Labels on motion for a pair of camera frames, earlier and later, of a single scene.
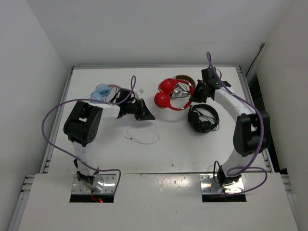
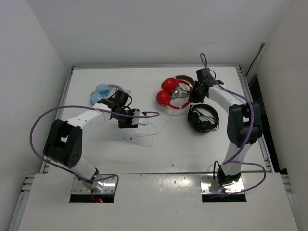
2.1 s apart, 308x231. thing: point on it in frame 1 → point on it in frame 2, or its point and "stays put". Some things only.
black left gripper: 143,114 → 127,124
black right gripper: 195,96 stays put
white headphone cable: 129,137 → 134,132
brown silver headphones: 182,89 stays put
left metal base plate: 109,179 stays put
